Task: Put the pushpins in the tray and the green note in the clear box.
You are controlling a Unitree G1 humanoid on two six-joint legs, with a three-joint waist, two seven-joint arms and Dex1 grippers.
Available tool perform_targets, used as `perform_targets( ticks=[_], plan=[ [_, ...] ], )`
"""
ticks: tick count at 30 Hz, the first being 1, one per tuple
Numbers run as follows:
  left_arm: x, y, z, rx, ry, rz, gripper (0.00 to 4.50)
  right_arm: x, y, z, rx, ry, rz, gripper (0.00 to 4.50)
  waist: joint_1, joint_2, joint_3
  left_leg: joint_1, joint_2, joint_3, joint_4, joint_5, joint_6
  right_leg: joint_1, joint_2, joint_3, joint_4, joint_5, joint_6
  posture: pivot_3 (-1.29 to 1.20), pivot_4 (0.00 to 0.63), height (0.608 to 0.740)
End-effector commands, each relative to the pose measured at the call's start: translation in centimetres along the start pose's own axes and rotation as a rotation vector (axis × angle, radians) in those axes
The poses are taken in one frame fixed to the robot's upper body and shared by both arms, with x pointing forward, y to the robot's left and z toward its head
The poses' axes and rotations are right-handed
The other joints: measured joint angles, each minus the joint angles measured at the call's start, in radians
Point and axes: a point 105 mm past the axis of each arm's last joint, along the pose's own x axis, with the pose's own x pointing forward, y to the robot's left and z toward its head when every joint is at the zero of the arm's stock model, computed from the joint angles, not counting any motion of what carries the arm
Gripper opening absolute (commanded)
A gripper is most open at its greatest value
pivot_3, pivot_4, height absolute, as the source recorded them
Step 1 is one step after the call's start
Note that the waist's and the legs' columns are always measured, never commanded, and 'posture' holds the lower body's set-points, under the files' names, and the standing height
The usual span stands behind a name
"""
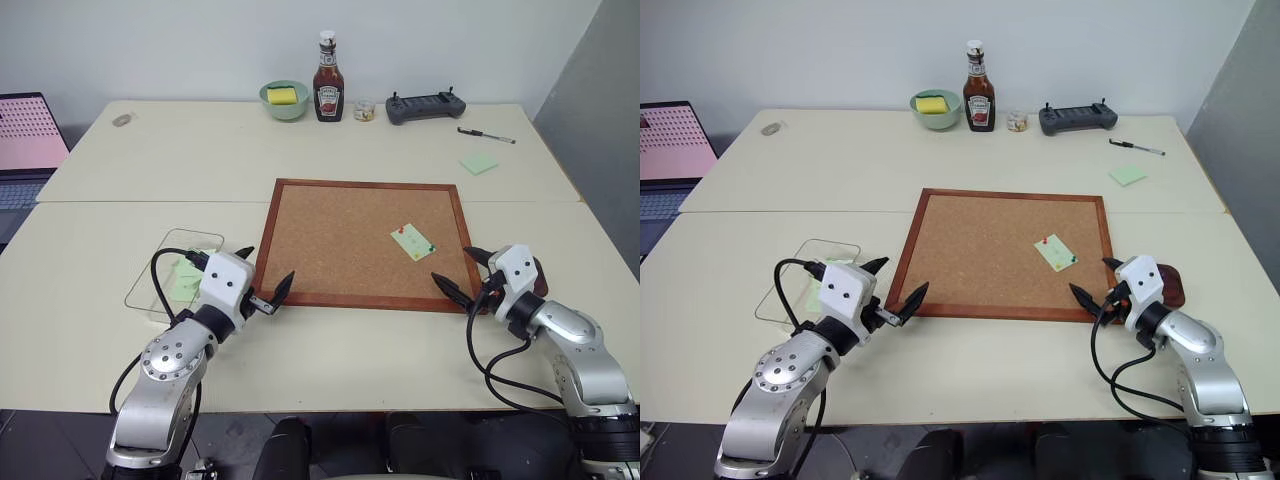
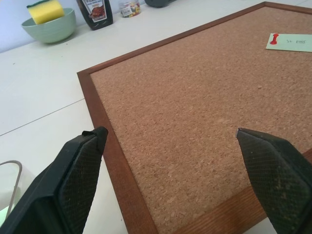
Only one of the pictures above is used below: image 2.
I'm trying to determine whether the light green paper note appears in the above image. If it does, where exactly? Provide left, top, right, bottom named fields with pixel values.
left=265, top=33, right=312, bottom=53

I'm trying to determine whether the clear plastic container of candy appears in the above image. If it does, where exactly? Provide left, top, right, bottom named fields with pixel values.
left=118, top=0, right=142, bottom=19

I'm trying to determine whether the mint green bowl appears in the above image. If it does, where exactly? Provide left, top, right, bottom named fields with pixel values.
left=21, top=7, right=77, bottom=44

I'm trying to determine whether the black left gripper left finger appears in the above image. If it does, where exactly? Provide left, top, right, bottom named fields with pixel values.
left=0, top=126, right=109, bottom=234

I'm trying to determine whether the wood-framed cork board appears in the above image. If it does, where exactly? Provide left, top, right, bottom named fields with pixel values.
left=77, top=1, right=312, bottom=234

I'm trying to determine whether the yellow sponge with green backing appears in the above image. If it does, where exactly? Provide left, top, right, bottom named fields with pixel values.
left=26, top=0, right=65, bottom=25

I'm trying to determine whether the clear glass container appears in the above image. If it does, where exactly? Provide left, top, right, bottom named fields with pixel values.
left=0, top=160, right=37, bottom=221

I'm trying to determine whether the dark sauce bottle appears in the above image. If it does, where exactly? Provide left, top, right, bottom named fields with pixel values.
left=76, top=0, right=115, bottom=31

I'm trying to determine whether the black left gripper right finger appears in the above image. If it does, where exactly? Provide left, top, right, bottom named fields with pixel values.
left=235, top=128, right=312, bottom=234

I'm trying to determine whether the dark grey object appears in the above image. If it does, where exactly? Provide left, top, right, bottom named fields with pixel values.
left=144, top=0, right=178, bottom=8

